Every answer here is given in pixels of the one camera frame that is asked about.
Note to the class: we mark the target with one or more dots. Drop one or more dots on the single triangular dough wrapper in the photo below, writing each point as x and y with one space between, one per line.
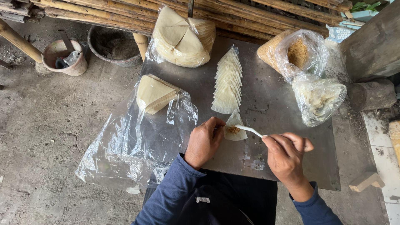
239 135

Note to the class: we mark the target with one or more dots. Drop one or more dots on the person's left hand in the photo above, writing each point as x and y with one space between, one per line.
201 142

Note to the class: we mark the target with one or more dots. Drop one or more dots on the small wooden block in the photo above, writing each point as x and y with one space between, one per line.
365 181

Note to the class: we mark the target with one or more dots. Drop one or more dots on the person's right hand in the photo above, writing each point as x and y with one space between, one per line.
287 159

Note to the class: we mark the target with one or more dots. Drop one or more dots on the large clear plastic sheet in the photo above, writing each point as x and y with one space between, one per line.
131 147

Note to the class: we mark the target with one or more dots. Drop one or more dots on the clear bag of quartered wrappers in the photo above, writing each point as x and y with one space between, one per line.
181 40

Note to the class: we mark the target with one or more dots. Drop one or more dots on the person's dark clothing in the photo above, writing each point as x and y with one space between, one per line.
225 200

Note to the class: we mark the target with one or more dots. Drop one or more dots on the clear bag of white filling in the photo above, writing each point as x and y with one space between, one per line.
317 98

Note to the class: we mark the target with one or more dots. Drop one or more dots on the green plant leaves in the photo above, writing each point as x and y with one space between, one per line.
365 5

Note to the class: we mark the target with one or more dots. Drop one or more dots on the dark metal rod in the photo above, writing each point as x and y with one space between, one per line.
190 7

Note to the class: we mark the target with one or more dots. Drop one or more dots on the row of triangular wrappers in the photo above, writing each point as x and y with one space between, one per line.
228 84

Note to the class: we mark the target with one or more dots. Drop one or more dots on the light blue container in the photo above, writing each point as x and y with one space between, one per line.
362 15

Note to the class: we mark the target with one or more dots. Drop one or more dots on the brown crumb filling heap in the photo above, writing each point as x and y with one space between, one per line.
232 129

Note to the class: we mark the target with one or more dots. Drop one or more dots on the white plastic spoon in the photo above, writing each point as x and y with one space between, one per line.
248 128

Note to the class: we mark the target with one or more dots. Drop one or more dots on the black round basin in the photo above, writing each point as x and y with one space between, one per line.
117 47

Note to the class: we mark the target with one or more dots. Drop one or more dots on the yellow wooden board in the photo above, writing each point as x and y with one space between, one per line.
395 140

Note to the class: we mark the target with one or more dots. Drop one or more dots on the grey wooden log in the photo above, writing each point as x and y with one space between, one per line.
372 95

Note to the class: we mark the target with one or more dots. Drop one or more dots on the loose stack of wrapper quarters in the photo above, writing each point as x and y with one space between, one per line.
154 93

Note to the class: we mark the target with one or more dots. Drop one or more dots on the pale pink bucket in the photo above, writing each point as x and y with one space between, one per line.
64 67

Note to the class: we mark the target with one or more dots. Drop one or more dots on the bamboo bench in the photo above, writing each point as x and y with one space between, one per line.
218 14

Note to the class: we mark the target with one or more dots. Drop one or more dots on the clear bag of brown crumbs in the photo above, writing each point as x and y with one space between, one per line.
295 53

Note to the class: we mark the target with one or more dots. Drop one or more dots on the crumpled plastic bag in bucket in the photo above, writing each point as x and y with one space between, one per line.
71 57

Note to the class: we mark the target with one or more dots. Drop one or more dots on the patterned blue white tile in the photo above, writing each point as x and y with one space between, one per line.
339 32

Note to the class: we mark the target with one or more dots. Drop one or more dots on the dark flat metal bar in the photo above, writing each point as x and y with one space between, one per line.
66 40

